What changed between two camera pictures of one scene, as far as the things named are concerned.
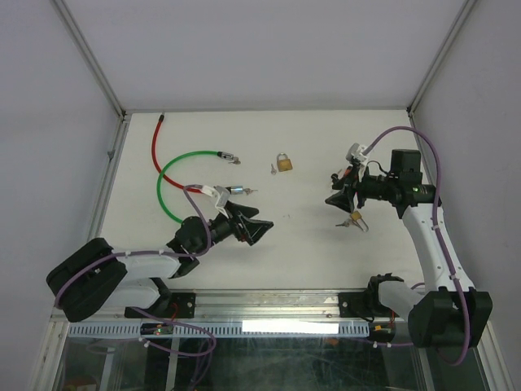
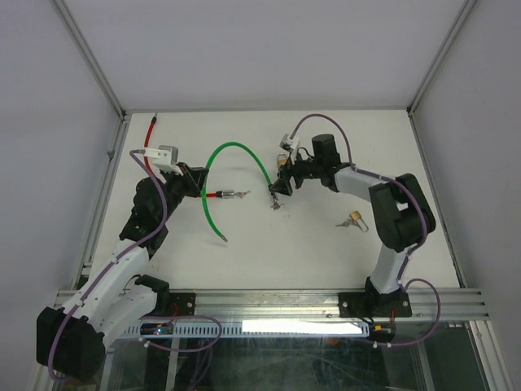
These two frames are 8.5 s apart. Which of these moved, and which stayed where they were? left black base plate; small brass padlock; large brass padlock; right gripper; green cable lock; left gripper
Moved: right gripper; green cable lock; left gripper
Stayed: large brass padlock; small brass padlock; left black base plate
